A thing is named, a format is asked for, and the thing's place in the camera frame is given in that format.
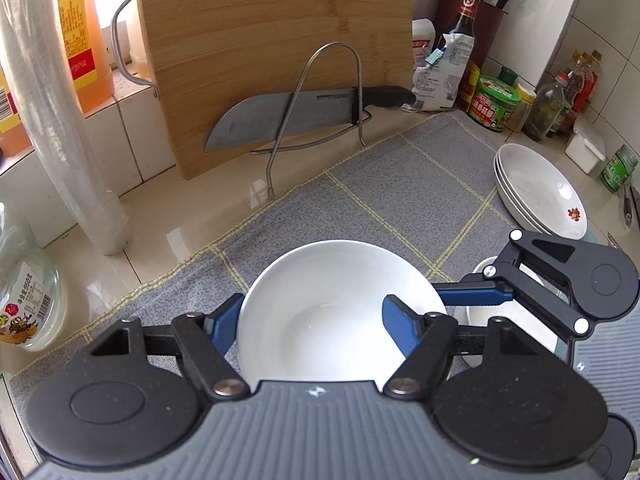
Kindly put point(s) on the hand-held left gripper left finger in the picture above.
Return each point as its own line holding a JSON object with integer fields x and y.
{"x": 225, "y": 320}

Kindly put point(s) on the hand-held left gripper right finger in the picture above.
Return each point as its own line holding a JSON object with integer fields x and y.
{"x": 400, "y": 325}

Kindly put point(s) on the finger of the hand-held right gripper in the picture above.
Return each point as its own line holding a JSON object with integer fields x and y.
{"x": 470, "y": 293}

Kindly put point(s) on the white bowl with flower print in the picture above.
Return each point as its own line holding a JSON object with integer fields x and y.
{"x": 320, "y": 300}

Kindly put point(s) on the large white flower plate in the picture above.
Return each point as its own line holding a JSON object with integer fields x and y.
{"x": 498, "y": 180}

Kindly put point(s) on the metal utensil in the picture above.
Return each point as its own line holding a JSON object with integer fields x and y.
{"x": 628, "y": 205}

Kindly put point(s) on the small green lid jar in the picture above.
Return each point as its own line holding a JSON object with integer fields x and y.
{"x": 620, "y": 170}

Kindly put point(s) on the grey and teal towel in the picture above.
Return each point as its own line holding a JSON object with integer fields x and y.
{"x": 400, "y": 185}

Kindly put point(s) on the white plastic container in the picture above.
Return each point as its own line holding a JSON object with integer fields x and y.
{"x": 585, "y": 150}

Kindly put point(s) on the glass bottle with red cap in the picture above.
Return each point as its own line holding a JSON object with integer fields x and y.
{"x": 545, "y": 110}

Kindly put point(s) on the green lid sauce jar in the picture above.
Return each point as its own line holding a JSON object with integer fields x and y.
{"x": 492, "y": 105}

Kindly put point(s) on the yellow lid spice jar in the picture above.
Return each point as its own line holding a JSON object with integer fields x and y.
{"x": 525, "y": 102}

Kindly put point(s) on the glass jar with yellow lid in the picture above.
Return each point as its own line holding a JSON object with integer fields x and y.
{"x": 30, "y": 300}

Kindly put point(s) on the white plastic bag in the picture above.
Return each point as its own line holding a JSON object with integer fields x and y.
{"x": 445, "y": 85}

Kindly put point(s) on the green cap bottle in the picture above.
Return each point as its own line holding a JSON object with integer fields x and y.
{"x": 507, "y": 75}

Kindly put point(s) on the green binder clip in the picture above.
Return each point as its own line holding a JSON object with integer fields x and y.
{"x": 434, "y": 56}

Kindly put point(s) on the red and white packet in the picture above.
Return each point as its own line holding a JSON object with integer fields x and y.
{"x": 422, "y": 40}

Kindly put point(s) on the knife block with black knives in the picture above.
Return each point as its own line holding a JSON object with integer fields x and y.
{"x": 492, "y": 35}

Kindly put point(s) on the tall plastic wrap roll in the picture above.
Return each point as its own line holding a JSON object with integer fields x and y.
{"x": 50, "y": 125}

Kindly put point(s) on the dark soy sauce bottle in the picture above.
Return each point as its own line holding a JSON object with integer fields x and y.
{"x": 467, "y": 15}

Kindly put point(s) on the bamboo cutting board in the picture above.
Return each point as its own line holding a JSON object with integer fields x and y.
{"x": 250, "y": 25}

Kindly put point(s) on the orange cooking oil jug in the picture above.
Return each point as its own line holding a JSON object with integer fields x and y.
{"x": 85, "y": 50}

